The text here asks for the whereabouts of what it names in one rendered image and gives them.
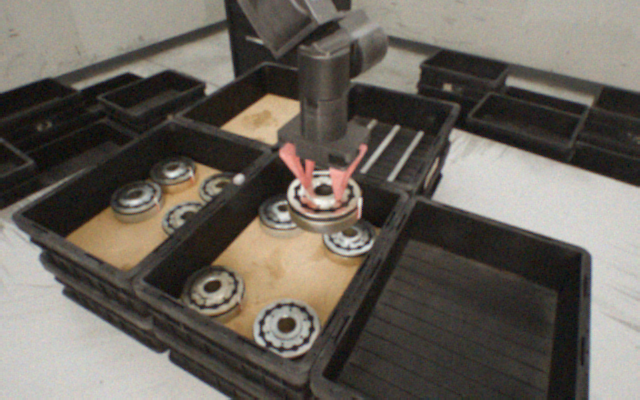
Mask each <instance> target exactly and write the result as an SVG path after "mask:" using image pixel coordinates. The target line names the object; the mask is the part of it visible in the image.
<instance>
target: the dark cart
mask: <svg viewBox="0 0 640 400"><path fill-rule="evenodd" d="M331 2H332V4H333V6H334V7H335V9H336V11H337V13H339V12H341V11H343V12H344V13H345V12H348V11H351V8H352V0H331ZM224 7H225V14H226V22H227V28H228V35H229V43H230V50H231V57H232V64H233V71H234V78H235V79H236V78H238V77H239V76H241V75H243V74H244V73H245V72H247V71H248V70H250V69H252V68H253V67H255V66H257V65H258V64H260V63H262V62H272V63H277V64H281V65H286V66H290V67H295V68H299V67H298V50H297V51H295V52H293V53H291V54H289V55H286V56H283V57H281V58H279V59H276V58H275V57H274V56H273V54H272V53H271V51H270V49H269V48H268V49H266V48H265V46H264V44H263V43H262V41H261V39H260V38H259V36H258V34H257V33H256V31H255V28H254V26H253V24H252V23H251V22H250V20H249V19H248V17H247V15H246V14H245V12H244V10H243V9H242V7H241V6H240V4H239V2H238V1H237V0H224Z"/></svg>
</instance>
